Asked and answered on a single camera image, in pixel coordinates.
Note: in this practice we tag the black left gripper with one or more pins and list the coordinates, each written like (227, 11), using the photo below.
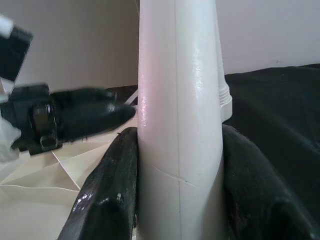
(25, 112)

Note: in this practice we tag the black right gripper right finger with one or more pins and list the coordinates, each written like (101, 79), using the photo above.
(255, 200)

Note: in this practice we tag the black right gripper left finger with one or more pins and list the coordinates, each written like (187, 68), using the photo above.
(107, 195)

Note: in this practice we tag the white plastic table top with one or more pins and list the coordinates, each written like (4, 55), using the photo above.
(37, 200)

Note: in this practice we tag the black table cloth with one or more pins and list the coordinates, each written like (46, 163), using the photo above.
(275, 112)

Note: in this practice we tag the white plastic table leg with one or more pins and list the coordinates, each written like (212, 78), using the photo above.
(180, 100)
(223, 75)

